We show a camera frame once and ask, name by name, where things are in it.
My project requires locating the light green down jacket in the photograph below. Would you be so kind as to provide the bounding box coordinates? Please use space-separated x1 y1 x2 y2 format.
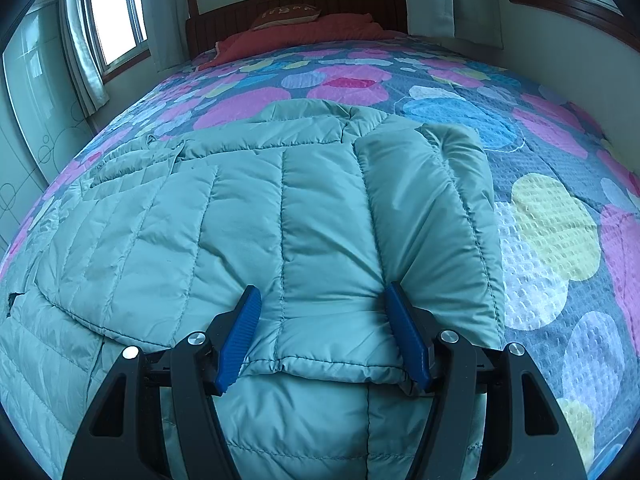
0 100 507 480

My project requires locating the red pillow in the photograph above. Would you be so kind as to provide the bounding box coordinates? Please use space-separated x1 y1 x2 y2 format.
197 12 401 68

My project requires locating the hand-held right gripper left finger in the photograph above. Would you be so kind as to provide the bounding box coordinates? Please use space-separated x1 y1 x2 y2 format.
62 285 263 480

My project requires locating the dark wooden headboard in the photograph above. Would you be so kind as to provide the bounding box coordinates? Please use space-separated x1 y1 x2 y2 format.
185 0 408 58

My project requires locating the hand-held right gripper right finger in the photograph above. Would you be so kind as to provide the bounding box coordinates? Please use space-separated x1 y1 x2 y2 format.
384 281 588 480

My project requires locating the colourful dotted bedspread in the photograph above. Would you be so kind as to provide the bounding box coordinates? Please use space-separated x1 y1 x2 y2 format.
0 30 640 466

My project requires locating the brown embroidered pillow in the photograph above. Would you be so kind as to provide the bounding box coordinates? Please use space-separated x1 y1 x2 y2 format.
250 1 322 32

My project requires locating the glossy white wardrobe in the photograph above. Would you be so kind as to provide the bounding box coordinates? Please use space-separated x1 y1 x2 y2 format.
0 0 97 256

